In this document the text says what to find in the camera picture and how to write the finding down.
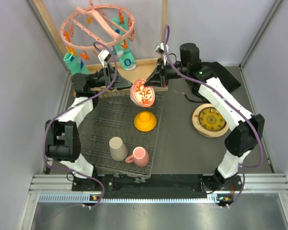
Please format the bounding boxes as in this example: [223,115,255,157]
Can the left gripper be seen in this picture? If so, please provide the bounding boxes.
[88,62,134,91]

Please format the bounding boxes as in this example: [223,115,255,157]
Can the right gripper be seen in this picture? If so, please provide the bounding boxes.
[144,58,188,89]

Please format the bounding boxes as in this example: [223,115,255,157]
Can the white orange patterned bowl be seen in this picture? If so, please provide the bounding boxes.
[130,79,155,107]

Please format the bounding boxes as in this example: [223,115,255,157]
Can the beige bird plate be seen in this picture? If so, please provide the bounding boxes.
[192,103,229,138]

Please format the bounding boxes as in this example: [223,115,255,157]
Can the yellow patterned small plate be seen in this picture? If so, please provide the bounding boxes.
[199,107,227,132]

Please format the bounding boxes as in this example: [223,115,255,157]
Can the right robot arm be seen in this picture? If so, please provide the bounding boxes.
[145,43,265,190]

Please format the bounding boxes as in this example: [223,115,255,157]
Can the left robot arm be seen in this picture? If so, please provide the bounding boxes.
[45,64,132,190]

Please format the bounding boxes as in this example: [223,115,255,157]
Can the wooden stand tray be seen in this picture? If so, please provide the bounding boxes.
[28,0,168,82]

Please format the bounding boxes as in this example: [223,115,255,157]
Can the yellow ribbed bowl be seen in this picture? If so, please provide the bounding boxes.
[134,111,157,132]

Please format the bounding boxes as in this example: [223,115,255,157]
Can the mint green blue sock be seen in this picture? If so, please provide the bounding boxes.
[63,52,89,75]

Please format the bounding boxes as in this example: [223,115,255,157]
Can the pink round clothes hanger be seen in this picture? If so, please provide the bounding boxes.
[60,1,135,61]

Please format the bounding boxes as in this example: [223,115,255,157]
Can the beige tumbler cup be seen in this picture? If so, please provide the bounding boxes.
[109,137,128,161]

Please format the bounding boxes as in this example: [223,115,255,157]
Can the black cloth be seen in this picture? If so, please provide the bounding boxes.
[189,62,241,93]

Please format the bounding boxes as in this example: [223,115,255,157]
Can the pink mug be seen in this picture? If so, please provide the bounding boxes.
[125,147,149,167]

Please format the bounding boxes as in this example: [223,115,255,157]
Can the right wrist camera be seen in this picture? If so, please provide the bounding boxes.
[155,43,168,63]

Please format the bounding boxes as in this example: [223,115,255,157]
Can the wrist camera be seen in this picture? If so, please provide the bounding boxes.
[155,43,168,63]
[97,50,112,68]

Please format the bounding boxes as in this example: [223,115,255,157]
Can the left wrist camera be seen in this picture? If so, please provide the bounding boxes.
[97,50,112,68]

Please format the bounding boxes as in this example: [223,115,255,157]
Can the grey wire dish rack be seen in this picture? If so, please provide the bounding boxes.
[78,91,164,179]

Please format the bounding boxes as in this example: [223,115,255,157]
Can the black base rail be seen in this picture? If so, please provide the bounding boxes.
[72,173,243,199]

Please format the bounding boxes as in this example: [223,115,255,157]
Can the aluminium extrusion rail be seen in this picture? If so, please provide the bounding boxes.
[29,173,288,205]

